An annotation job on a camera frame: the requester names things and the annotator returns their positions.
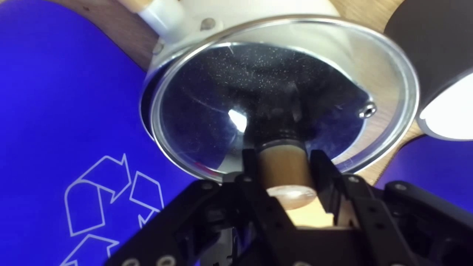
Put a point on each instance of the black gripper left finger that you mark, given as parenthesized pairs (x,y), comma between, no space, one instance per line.
(196,231)

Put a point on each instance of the glass lid wooden knob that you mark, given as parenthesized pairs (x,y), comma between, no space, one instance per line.
(344,74)

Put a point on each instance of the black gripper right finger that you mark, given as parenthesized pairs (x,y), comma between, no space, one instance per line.
(403,226)

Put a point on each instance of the grey mug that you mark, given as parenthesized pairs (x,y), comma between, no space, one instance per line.
(433,39)

